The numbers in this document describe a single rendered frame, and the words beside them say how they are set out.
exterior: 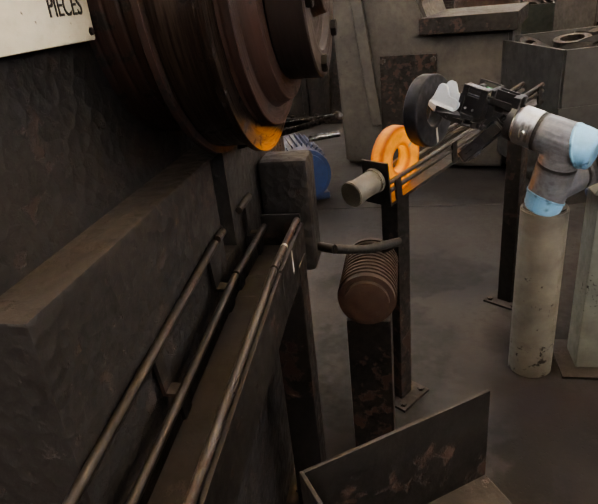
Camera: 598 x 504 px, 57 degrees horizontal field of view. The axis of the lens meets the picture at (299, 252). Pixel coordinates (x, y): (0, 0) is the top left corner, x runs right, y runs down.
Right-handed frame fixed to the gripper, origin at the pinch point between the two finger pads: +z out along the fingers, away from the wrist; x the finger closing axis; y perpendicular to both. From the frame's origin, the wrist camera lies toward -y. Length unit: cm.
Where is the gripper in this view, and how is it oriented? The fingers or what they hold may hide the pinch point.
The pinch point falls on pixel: (428, 101)
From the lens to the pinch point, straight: 126.9
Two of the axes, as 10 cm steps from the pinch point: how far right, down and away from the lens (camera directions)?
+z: -7.2, -4.5, 5.2
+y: 1.0, -8.1, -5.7
